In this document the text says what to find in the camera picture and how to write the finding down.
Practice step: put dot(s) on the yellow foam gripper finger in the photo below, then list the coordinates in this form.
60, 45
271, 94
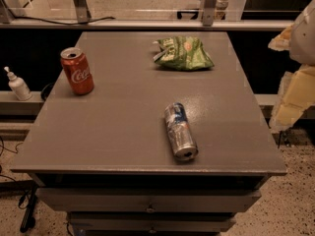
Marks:
295, 95
282, 41

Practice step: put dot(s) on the grey drawer cabinet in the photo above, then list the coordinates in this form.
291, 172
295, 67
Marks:
115, 137

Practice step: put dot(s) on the lower grey drawer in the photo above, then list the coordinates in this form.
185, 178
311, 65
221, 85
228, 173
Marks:
151, 222

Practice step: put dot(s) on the black power strip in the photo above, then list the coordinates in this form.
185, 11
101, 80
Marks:
28, 221

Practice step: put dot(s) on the green jalapeno chip bag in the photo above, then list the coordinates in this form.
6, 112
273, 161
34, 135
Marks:
183, 53

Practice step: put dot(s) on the right metal frame post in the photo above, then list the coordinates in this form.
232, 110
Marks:
208, 8

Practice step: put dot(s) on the left metal frame post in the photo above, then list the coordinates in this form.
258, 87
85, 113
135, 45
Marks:
82, 11

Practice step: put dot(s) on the silver blue energy drink can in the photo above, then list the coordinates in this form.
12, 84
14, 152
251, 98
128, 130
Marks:
182, 143

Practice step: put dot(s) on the white pump bottle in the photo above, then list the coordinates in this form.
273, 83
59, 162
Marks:
18, 86

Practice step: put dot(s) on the grey drawer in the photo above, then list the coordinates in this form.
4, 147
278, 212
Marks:
151, 222
148, 200

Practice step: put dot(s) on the red Coca-Cola can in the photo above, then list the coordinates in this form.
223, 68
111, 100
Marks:
76, 67

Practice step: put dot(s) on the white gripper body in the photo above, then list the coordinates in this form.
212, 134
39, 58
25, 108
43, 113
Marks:
304, 38

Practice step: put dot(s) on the upper grey drawer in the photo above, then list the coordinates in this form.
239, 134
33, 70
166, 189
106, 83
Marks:
148, 200

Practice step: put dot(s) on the metal frame post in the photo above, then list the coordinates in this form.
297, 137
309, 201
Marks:
82, 11
208, 8

